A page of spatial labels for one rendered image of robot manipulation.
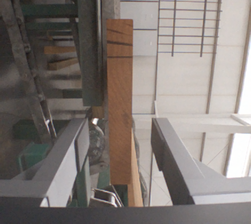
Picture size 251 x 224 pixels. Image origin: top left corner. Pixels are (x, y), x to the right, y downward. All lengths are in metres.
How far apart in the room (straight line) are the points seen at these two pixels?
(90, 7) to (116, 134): 0.28
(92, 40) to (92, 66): 0.05
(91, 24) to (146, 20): 5.64
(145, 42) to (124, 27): 5.76
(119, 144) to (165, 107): 6.83
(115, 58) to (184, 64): 6.75
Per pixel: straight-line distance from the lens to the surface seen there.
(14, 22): 0.51
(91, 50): 0.41
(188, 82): 7.08
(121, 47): 0.19
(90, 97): 0.43
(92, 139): 0.52
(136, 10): 6.05
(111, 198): 0.64
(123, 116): 0.21
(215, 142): 8.42
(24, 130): 1.65
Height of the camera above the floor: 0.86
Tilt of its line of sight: 1 degrees up
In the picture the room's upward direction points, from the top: 90 degrees clockwise
